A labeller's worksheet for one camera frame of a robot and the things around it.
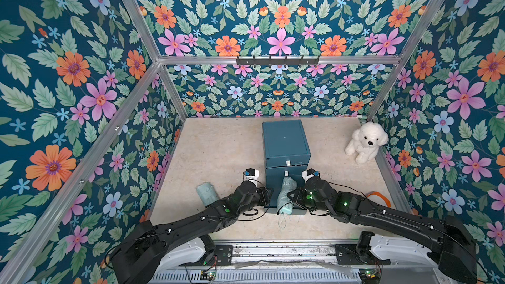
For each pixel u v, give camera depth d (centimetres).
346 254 73
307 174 73
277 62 93
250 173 74
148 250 40
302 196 67
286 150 78
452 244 40
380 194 86
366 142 89
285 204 73
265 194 71
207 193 87
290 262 72
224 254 74
